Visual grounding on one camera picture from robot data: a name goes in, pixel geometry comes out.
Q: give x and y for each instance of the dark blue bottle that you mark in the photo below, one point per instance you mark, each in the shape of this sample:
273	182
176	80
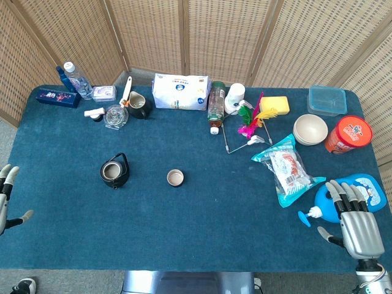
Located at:
65	80

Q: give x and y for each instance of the white plastic jar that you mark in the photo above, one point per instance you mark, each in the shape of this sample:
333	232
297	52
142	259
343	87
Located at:
235	97

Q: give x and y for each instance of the small black teacup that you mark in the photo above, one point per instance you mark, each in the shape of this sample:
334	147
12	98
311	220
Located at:
175	178

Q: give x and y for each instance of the black cast iron teapot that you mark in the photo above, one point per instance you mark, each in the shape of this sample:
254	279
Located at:
114	171

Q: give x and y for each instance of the orange snack canister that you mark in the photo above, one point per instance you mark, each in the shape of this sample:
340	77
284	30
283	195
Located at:
348	134

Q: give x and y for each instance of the clear blue plastic container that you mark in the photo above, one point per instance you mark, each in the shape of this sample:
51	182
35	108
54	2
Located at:
326	100

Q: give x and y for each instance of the iced tea bottle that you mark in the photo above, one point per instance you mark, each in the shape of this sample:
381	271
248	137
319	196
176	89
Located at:
216	105

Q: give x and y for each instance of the black ceramic pitcher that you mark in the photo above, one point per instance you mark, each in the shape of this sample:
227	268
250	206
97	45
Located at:
138	105

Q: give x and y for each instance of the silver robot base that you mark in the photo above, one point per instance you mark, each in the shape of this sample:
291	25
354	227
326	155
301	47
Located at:
188	282

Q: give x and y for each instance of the beige bowl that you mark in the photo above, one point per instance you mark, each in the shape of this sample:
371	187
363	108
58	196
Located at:
310	129

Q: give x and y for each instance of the blue cartoon pump bottle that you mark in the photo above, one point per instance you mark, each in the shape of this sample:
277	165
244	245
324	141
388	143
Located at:
325	202

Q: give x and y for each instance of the black and white shoe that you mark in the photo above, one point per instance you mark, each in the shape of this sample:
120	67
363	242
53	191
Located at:
24	286

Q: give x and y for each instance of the small card box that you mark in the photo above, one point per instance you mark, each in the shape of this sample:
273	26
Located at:
104	93

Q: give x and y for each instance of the white tissue pack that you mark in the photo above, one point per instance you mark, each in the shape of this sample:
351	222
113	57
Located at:
180	92

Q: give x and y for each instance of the clear water bottle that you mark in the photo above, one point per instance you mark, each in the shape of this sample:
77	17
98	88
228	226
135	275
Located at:
77	81

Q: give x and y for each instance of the blue table cloth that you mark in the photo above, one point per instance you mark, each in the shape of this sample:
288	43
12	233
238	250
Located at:
183	214

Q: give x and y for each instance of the yellow sponge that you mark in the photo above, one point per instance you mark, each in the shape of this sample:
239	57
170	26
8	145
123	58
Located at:
274	104

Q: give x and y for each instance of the dark blue printed box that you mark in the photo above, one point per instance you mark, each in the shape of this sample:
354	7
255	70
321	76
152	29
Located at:
57	97

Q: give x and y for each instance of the woven bamboo folding screen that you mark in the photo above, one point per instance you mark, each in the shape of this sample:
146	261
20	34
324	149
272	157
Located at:
196	39

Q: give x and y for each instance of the colourful feather shuttlecock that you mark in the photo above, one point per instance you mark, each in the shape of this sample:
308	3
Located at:
251	121

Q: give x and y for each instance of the clear glass cup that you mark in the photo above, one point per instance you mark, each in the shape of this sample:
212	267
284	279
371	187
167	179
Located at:
116	116

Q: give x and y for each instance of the teal snack bag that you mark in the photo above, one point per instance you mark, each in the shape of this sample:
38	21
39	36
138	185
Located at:
284	171

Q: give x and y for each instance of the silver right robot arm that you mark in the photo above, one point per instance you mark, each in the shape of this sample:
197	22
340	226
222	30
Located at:
371	277

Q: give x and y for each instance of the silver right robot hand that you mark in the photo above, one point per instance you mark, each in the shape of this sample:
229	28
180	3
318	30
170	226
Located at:
360	226

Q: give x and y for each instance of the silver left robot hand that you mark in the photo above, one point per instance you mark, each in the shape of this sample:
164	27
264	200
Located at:
3	202

